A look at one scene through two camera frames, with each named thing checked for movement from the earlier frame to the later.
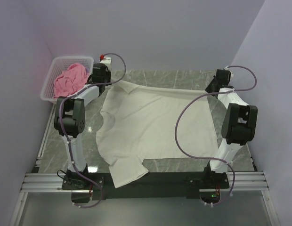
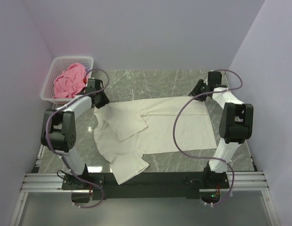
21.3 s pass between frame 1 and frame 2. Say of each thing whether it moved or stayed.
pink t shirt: stayed
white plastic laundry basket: stayed
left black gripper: moved
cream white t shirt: moved
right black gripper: moved
